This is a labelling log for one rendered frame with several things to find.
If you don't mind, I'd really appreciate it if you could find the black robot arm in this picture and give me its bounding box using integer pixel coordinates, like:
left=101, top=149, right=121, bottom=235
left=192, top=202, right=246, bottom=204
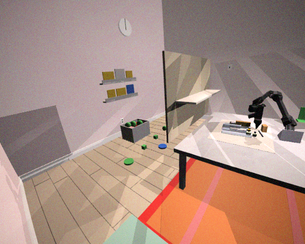
left=248, top=90, right=297, bottom=131

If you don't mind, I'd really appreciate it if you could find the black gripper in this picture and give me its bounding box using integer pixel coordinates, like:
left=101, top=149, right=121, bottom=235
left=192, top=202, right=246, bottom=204
left=254, top=111, right=263, bottom=129

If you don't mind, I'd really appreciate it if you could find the orange-yellow block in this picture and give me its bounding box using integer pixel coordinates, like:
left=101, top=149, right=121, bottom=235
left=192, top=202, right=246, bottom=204
left=261, top=124, right=268, bottom=132

